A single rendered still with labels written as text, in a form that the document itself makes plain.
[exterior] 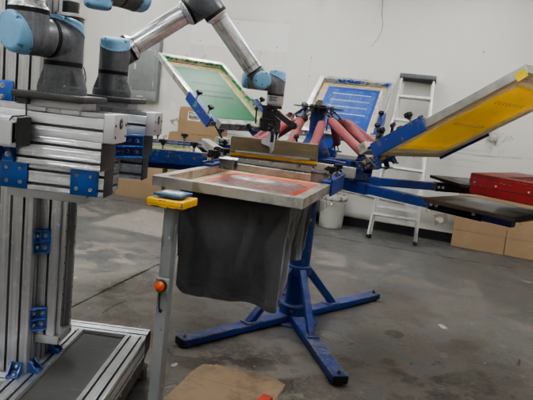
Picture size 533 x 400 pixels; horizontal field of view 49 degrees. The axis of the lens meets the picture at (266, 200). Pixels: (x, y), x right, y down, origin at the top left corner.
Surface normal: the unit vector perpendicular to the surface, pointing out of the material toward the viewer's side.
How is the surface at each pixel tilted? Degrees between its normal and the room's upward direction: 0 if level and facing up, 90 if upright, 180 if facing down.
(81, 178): 90
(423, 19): 90
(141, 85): 90
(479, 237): 75
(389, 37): 90
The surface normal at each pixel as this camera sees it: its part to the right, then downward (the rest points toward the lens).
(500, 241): -0.25, -0.13
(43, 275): -0.06, 0.16
